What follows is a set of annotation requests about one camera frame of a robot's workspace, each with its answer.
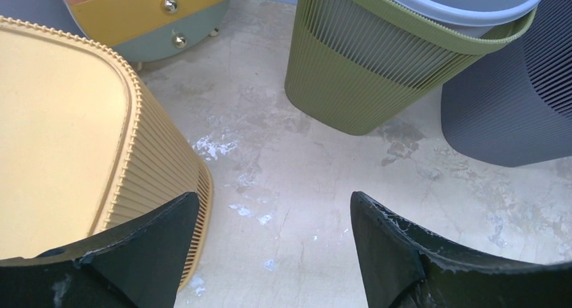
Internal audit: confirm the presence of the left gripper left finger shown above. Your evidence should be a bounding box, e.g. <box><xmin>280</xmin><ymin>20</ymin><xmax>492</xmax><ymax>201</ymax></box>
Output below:
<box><xmin>1</xmin><ymin>192</ymin><xmax>200</xmax><ymax>307</ymax></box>

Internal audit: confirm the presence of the olive green waste bin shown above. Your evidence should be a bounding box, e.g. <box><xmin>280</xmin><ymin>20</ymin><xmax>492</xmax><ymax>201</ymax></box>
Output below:
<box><xmin>284</xmin><ymin>0</ymin><xmax>536</xmax><ymax>135</ymax></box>

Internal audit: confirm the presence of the dark grey mesh waste bin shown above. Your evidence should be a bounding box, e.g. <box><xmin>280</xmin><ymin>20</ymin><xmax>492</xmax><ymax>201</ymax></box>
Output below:
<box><xmin>440</xmin><ymin>0</ymin><xmax>571</xmax><ymax>167</ymax></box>

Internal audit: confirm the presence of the yellow ribbed waste bin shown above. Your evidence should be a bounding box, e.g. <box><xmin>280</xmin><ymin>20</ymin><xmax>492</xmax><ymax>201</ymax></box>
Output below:
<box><xmin>1</xmin><ymin>17</ymin><xmax>214</xmax><ymax>287</ymax></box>

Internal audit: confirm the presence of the light grey round bin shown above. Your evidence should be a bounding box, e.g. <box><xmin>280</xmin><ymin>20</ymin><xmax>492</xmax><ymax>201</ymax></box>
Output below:
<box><xmin>393</xmin><ymin>0</ymin><xmax>541</xmax><ymax>37</ymax></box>

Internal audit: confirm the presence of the multicolour round drawer cabinet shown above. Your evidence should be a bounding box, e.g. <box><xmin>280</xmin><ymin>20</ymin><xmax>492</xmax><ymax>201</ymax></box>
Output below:
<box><xmin>63</xmin><ymin>0</ymin><xmax>230</xmax><ymax>65</ymax></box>

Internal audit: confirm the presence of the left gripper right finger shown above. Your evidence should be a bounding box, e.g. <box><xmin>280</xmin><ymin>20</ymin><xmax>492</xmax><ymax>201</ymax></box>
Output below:
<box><xmin>350</xmin><ymin>191</ymin><xmax>571</xmax><ymax>307</ymax></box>

